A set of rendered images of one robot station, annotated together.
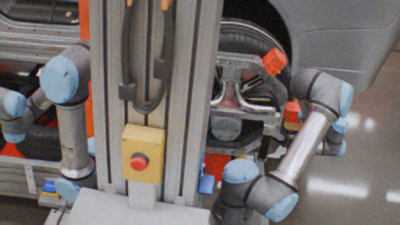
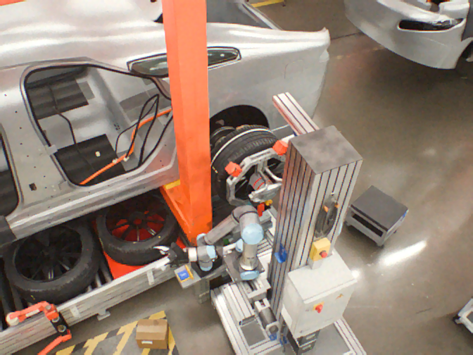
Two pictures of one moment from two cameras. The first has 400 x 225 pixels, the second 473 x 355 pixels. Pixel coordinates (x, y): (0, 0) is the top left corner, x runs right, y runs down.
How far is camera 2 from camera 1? 1.78 m
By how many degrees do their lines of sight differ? 25
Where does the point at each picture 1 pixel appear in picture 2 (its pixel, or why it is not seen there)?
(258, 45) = (268, 142)
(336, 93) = not seen: hidden behind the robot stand
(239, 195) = not seen: hidden behind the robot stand
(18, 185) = (141, 285)
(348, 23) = (298, 96)
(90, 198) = (295, 275)
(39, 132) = (144, 246)
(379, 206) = not seen: hidden behind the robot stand
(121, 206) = (309, 271)
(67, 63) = (257, 226)
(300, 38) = (273, 117)
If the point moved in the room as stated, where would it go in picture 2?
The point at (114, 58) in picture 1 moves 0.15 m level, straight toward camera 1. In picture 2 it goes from (312, 225) to (335, 245)
